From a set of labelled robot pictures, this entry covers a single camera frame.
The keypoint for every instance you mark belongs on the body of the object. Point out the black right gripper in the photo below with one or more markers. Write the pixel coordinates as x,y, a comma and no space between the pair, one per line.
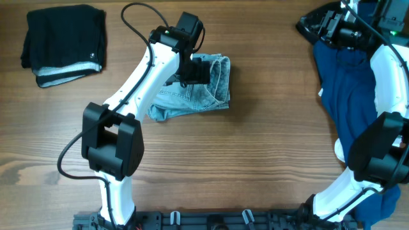
333,21

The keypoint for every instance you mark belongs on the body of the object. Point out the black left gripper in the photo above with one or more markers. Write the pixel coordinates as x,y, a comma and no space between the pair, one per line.
199,73

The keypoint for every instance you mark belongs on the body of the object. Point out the light blue denim shorts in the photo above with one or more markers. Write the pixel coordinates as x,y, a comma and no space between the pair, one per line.
174,100

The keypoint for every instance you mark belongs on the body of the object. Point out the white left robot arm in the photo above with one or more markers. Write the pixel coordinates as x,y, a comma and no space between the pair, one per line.
113,142

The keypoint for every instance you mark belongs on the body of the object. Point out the black garment with white print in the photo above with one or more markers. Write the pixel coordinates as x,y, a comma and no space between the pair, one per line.
309,25

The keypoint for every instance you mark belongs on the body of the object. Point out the dark blue shirt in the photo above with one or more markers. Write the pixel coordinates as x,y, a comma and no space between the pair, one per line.
348,96

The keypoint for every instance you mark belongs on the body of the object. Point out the folded black garment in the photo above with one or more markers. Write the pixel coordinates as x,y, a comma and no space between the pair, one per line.
64,43

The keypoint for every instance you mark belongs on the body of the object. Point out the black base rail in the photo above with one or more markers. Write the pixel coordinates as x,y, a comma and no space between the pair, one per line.
247,219

